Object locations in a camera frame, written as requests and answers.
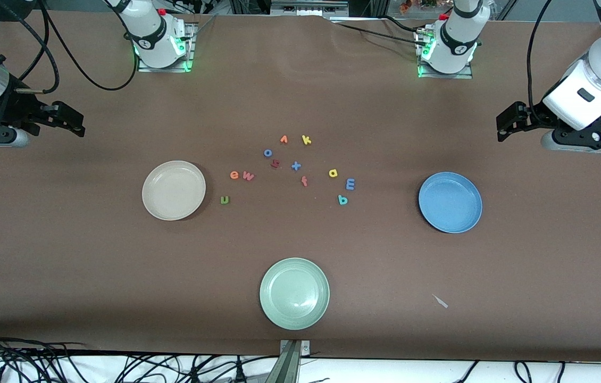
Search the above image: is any aluminium frame profile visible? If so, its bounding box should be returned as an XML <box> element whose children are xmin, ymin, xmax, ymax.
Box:
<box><xmin>270</xmin><ymin>0</ymin><xmax>349</xmax><ymax>15</ymax></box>

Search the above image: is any blue round plate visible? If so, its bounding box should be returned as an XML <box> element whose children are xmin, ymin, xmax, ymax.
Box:
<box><xmin>419</xmin><ymin>172</ymin><xmax>483</xmax><ymax>234</ymax></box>

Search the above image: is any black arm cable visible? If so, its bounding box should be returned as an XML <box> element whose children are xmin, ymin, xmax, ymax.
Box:
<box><xmin>11</xmin><ymin>0</ymin><xmax>139</xmax><ymax>95</ymax></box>
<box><xmin>526</xmin><ymin>0</ymin><xmax>554</xmax><ymax>115</ymax></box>

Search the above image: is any black floor cable bundle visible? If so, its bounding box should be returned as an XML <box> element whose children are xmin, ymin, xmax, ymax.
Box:
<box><xmin>0</xmin><ymin>327</ymin><xmax>280</xmax><ymax>383</ymax></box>

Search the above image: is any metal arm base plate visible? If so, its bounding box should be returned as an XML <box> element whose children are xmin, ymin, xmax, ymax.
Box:
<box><xmin>137</xmin><ymin>22</ymin><xmax>196</xmax><ymax>73</ymax></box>
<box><xmin>418</xmin><ymin>29</ymin><xmax>474</xmax><ymax>80</ymax></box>

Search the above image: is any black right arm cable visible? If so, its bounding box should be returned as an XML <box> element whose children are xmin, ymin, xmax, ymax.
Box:
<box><xmin>11</xmin><ymin>0</ymin><xmax>139</xmax><ymax>95</ymax></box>

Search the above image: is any beige round plate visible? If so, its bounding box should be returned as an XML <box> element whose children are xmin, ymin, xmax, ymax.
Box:
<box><xmin>142</xmin><ymin>161</ymin><xmax>206</xmax><ymax>221</ymax></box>

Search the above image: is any black base cable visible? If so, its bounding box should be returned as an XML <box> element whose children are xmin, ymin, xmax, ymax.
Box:
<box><xmin>330</xmin><ymin>16</ymin><xmax>426</xmax><ymax>46</ymax></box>

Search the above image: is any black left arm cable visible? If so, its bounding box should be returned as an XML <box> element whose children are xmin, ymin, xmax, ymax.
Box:
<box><xmin>526</xmin><ymin>0</ymin><xmax>554</xmax><ymax>115</ymax></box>

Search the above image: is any brown table cover sheet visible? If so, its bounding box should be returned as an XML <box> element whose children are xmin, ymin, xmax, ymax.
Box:
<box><xmin>0</xmin><ymin>10</ymin><xmax>601</xmax><ymax>362</ymax></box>

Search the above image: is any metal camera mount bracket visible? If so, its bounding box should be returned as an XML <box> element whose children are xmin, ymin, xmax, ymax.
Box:
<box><xmin>279</xmin><ymin>339</ymin><xmax>311</xmax><ymax>383</ymax></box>

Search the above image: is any pale green round plate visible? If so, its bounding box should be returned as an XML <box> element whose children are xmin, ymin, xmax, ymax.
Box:
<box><xmin>260</xmin><ymin>258</ymin><xmax>330</xmax><ymax>330</ymax></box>

